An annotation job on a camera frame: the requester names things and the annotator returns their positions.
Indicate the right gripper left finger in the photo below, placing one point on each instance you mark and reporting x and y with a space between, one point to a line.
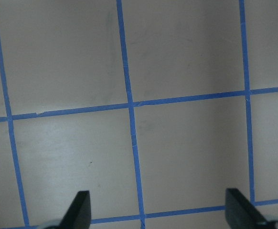
78 215

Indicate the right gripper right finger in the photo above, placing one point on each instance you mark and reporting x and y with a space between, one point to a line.
240 213

